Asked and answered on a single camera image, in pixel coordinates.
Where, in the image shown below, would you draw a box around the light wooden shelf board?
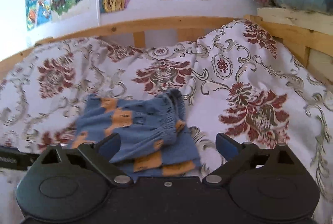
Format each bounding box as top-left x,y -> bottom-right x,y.
257,8 -> 333,35

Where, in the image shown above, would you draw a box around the blue orange patterned pants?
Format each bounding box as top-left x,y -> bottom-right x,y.
68,89 -> 201,180

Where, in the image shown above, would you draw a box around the wooden bed frame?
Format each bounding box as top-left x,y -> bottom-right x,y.
0,14 -> 333,84

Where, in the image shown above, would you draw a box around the white floral bedspread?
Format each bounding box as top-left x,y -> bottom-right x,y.
1,20 -> 332,223

